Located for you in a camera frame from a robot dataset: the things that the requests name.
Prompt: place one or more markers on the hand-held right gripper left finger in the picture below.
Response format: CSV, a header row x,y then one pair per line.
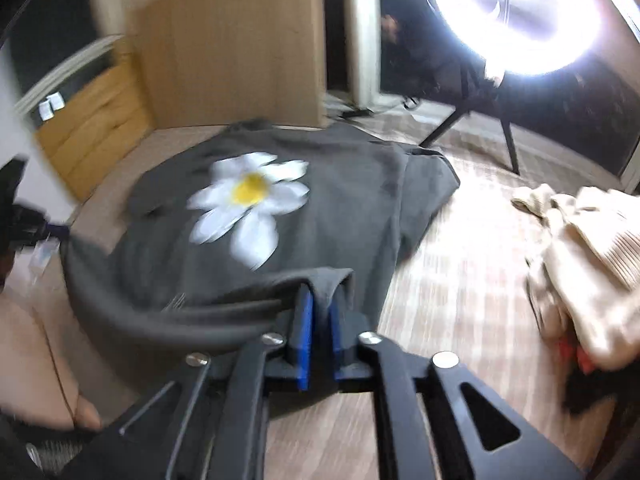
x,y
303,345

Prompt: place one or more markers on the beige clothes pile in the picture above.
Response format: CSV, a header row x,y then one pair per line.
x,y
590,270

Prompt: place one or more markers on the white framed window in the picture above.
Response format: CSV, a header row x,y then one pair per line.
x,y
55,25

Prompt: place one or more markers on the large dark window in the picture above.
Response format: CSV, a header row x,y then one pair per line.
x,y
575,110

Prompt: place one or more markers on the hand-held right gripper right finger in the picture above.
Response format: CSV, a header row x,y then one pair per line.
x,y
336,345

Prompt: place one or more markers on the grey daisy print t-shirt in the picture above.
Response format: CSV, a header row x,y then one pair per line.
x,y
350,200

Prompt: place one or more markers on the plaid beige blanket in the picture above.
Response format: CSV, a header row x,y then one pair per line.
x,y
475,270

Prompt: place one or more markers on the red cloth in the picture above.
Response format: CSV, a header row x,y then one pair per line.
x,y
575,355

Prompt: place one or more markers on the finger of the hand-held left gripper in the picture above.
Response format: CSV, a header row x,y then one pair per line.
x,y
45,227

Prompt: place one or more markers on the light wooden board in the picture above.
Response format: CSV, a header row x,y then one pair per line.
x,y
225,45

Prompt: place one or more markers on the black garment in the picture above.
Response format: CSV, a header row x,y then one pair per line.
x,y
587,392

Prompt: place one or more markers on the pine wooden panel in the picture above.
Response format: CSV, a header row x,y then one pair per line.
x,y
95,120

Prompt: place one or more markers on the white door frame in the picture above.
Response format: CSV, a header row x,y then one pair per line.
x,y
367,35

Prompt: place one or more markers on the white wall socket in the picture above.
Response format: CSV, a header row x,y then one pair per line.
x,y
57,102
46,110

